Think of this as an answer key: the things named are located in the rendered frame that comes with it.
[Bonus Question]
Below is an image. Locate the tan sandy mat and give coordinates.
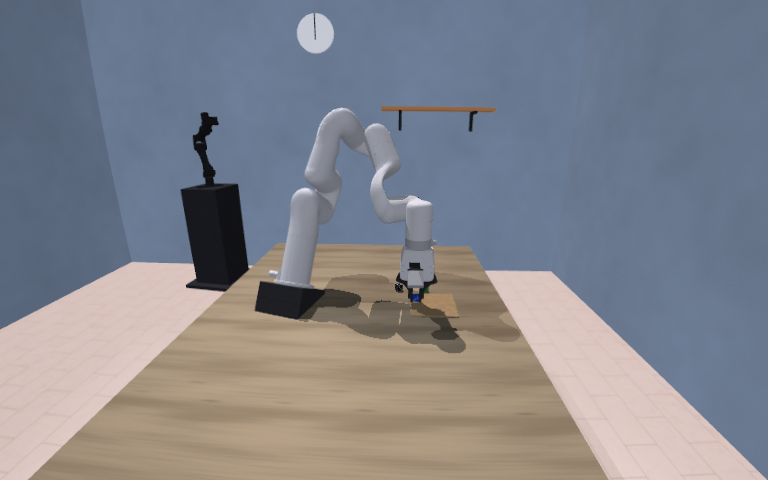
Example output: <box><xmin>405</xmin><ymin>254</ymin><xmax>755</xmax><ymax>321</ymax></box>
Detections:
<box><xmin>410</xmin><ymin>294</ymin><xmax>459</xmax><ymax>318</ymax></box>

